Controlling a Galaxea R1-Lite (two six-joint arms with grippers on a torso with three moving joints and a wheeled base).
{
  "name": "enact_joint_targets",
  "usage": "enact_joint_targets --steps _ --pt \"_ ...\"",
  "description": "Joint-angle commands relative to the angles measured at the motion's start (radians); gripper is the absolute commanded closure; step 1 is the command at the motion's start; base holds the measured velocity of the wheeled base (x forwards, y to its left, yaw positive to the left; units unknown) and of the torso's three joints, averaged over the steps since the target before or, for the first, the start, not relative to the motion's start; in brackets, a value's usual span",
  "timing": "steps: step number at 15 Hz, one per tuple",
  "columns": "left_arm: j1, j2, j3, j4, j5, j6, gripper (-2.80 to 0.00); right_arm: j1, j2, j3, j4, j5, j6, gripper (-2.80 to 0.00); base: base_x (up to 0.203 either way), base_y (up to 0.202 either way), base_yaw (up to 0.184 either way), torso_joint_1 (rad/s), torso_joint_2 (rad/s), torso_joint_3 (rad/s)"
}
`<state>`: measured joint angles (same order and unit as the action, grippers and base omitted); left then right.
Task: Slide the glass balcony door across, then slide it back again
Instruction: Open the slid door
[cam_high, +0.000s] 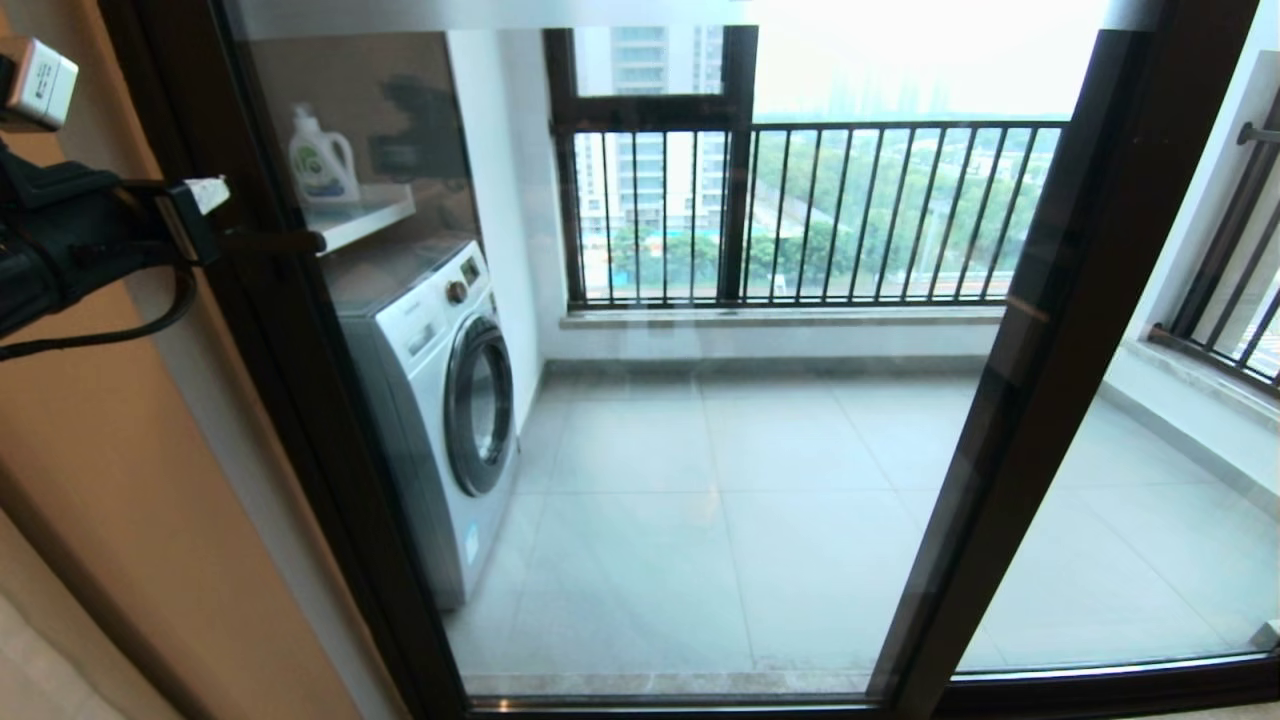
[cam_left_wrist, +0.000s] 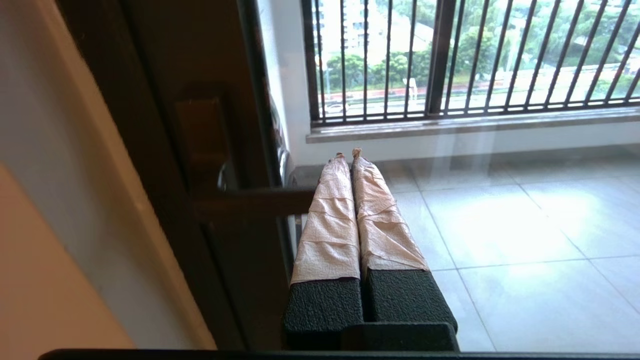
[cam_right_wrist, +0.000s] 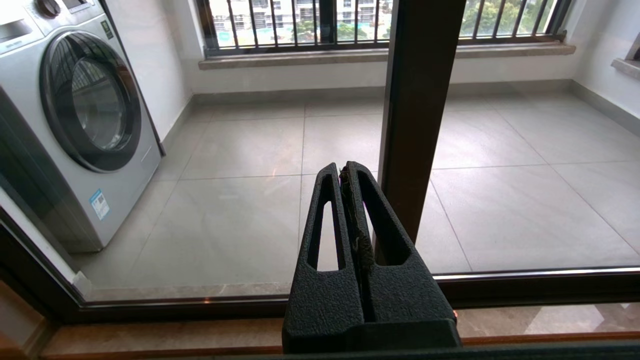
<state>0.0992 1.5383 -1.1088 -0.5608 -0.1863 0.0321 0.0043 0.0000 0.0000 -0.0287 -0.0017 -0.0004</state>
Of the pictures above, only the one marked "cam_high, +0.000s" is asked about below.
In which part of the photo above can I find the white wall shelf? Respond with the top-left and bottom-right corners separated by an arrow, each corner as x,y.
305,182 -> 417,256

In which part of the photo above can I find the long black balcony railing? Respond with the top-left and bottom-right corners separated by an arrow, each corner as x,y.
575,120 -> 1069,306

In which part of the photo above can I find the dark brown door handle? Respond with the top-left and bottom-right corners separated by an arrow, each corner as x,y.
218,228 -> 327,257

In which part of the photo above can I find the dark framed sliding glass door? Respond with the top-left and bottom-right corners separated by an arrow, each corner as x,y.
95,0 -> 1280,720

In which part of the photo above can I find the white detergent bottle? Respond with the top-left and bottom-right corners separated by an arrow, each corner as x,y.
288,103 -> 361,204

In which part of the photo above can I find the white front-load washing machine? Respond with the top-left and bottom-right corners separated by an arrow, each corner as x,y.
335,237 -> 521,611

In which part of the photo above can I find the dark brown fixed glass door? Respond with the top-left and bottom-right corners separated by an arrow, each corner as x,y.
870,0 -> 1280,720

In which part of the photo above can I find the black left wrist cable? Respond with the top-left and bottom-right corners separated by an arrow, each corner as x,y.
0,262 -> 198,363

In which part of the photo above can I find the long stone window sill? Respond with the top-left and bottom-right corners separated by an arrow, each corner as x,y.
560,307 -> 1006,331

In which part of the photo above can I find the short stone window sill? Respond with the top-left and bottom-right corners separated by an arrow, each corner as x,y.
1120,340 -> 1280,433

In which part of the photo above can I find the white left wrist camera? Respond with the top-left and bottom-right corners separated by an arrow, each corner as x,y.
0,37 -> 80,132

